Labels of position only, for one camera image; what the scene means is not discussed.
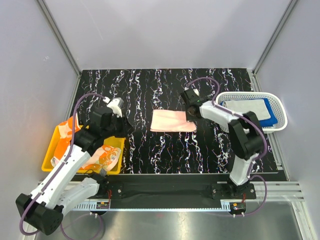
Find cream terry towel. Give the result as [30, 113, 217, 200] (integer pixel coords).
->
[221, 99, 272, 121]

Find white perforated basket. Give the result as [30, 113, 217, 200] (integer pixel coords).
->
[215, 91, 288, 134]

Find pink white towel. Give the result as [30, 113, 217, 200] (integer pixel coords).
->
[150, 109, 197, 133]

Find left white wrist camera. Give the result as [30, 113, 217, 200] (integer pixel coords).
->
[107, 97, 124, 118]

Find orange towel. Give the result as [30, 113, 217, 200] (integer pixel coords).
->
[51, 113, 122, 173]

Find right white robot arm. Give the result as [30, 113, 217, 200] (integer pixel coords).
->
[180, 88, 268, 199]

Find white slotted cable duct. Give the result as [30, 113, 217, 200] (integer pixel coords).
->
[72, 200, 110, 212]

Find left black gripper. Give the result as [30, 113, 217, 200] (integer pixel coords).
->
[102, 112, 136, 139]

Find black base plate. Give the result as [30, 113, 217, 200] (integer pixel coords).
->
[95, 173, 257, 211]

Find yellow plastic bin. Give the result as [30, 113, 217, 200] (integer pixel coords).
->
[41, 124, 127, 175]

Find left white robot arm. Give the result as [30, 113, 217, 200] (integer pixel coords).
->
[15, 106, 132, 236]

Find blue towel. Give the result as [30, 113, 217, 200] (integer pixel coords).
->
[256, 98, 278, 128]

